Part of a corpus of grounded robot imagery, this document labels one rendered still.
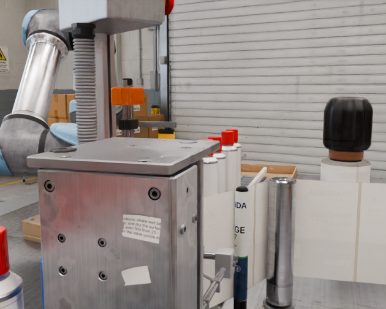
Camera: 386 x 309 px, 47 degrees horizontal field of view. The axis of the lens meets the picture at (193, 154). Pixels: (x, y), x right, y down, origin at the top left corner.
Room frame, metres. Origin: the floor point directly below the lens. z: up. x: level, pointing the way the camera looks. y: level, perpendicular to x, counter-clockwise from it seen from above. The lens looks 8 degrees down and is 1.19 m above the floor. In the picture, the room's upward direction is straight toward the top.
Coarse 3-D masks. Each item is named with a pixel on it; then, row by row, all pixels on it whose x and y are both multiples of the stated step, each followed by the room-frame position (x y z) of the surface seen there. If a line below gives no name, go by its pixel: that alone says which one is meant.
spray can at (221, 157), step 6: (210, 138) 0.99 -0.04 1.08; (216, 138) 0.98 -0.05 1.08; (216, 156) 0.98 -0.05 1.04; (222, 156) 0.98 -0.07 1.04; (222, 162) 0.98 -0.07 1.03; (222, 168) 0.98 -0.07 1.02; (222, 174) 0.98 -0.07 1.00; (222, 180) 0.98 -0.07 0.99; (222, 186) 0.98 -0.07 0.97; (222, 192) 0.98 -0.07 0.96
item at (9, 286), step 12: (0, 228) 0.33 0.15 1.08; (0, 240) 0.32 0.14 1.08; (0, 252) 0.32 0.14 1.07; (0, 264) 0.31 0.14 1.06; (0, 276) 0.32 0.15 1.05; (12, 276) 0.33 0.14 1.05; (0, 288) 0.31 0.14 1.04; (12, 288) 0.31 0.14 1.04; (0, 300) 0.30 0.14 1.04; (12, 300) 0.31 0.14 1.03
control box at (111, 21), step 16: (64, 0) 0.72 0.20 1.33; (80, 0) 0.68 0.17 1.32; (96, 0) 0.64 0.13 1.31; (112, 0) 0.62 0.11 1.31; (128, 0) 0.63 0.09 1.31; (144, 0) 0.65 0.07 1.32; (160, 0) 0.67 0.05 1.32; (64, 16) 0.73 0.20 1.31; (80, 16) 0.68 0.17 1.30; (96, 16) 0.64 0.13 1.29; (112, 16) 0.62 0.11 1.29; (128, 16) 0.63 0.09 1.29; (144, 16) 0.65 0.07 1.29; (160, 16) 0.67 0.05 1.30; (96, 32) 0.76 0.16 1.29; (112, 32) 0.76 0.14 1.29
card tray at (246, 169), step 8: (248, 168) 1.90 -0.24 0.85; (256, 168) 1.89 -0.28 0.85; (272, 168) 1.87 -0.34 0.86; (280, 168) 1.86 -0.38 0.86; (288, 168) 1.85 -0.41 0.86; (296, 168) 1.79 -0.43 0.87; (264, 176) 1.80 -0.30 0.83; (272, 176) 1.80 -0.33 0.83; (280, 176) 1.80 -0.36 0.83; (288, 176) 1.80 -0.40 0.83; (296, 176) 1.81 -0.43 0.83
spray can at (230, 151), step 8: (224, 136) 1.12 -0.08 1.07; (232, 136) 1.12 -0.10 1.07; (224, 144) 1.12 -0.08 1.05; (232, 144) 1.12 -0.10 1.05; (224, 152) 1.11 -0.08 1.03; (232, 152) 1.11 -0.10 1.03; (232, 160) 1.11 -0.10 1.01; (232, 168) 1.11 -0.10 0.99; (232, 176) 1.11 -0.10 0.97; (232, 184) 1.11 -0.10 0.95
